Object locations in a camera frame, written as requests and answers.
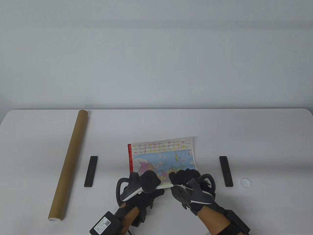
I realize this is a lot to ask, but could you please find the black paperweight bar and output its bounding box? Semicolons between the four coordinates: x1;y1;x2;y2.
84;156;98;188
219;156;234;187

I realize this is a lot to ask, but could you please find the colourful paper map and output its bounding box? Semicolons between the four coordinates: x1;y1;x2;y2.
127;137;197;189

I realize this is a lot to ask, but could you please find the black sensor box white label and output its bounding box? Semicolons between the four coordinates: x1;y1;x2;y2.
89;211;123;235

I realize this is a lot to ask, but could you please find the brown cardboard mailing tube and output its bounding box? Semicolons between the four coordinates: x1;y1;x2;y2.
48;110;89;222

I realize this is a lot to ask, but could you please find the person's right hand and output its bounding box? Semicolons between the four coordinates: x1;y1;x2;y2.
169;168;225;216

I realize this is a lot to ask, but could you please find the black and white controller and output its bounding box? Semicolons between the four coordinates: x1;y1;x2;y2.
171;174;216;205
116;171;161;208

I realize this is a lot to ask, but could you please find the plain black sensor box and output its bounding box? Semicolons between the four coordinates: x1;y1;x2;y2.
227;210;250;235

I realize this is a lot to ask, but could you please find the person's left hand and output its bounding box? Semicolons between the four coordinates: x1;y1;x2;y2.
121;189;165;222

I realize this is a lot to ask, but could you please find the person's right forearm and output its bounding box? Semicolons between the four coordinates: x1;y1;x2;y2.
198;208;231;235

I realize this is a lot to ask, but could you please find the person's left forearm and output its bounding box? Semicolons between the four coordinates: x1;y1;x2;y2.
115;206;140;235

